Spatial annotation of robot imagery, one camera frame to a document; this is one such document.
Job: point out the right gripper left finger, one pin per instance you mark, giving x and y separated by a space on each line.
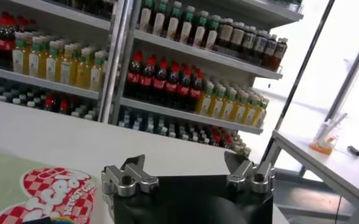
127 181

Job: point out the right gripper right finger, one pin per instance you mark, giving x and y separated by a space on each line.
243 175

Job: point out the light green printed shirt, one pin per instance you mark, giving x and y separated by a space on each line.
2 182

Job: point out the yellow tea bottle green label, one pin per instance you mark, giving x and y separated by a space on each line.
240 112
82 74
52 68
205 103
251 114
218 106
97 77
19 61
36 64
228 109
67 71
261 115

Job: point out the grey metal shelf rack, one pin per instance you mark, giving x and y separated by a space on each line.
182 114
45 82

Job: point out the clear container orange base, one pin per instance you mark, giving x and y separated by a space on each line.
327 140

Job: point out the grey side table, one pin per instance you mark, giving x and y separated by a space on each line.
334 173

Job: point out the cola bottle red label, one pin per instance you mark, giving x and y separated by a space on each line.
146 80
171 86
64 106
160 83
183 90
195 92
133 77
5 45
49 103

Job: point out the reddish bottle grey label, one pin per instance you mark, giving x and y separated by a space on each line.
279 54

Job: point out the dark bottle blue white label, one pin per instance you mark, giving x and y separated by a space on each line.
260 46
248 42
270 50

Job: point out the dark bottle beige label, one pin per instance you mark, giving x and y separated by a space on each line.
225 35
237 38

